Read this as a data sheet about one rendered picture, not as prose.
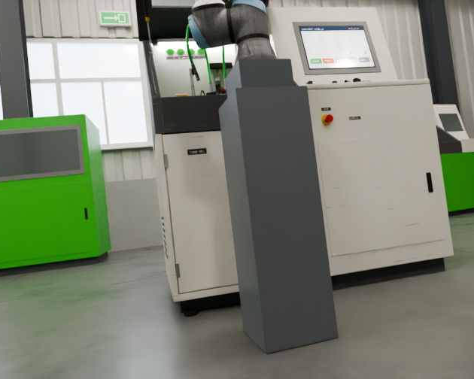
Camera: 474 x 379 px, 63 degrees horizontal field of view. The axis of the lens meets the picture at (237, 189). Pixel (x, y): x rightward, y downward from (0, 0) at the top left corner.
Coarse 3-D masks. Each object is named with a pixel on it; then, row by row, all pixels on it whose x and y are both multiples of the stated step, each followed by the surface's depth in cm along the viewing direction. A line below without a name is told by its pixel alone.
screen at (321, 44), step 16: (304, 32) 218; (320, 32) 220; (336, 32) 222; (352, 32) 224; (368, 32) 226; (304, 48) 214; (320, 48) 216; (336, 48) 218; (352, 48) 221; (368, 48) 223; (304, 64) 211; (320, 64) 213; (336, 64) 215; (352, 64) 217; (368, 64) 219
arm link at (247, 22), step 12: (240, 0) 128; (252, 0) 127; (228, 12) 128; (240, 12) 127; (252, 12) 127; (264, 12) 128; (228, 24) 128; (240, 24) 127; (252, 24) 126; (264, 24) 128; (240, 36) 128
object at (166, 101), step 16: (176, 96) 168; (192, 96) 170; (208, 96) 171; (224, 96) 173; (176, 112) 168; (192, 112) 169; (208, 112) 171; (176, 128) 167; (192, 128) 169; (208, 128) 170
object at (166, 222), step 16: (160, 144) 165; (160, 160) 165; (160, 176) 165; (160, 192) 179; (160, 208) 215; (176, 288) 163; (224, 288) 167; (192, 304) 171; (208, 304) 172; (224, 304) 174
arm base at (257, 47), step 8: (240, 40) 128; (248, 40) 126; (256, 40) 126; (264, 40) 127; (240, 48) 128; (248, 48) 126; (256, 48) 125; (264, 48) 126; (240, 56) 127; (248, 56) 125; (256, 56) 124; (264, 56) 124; (272, 56) 126
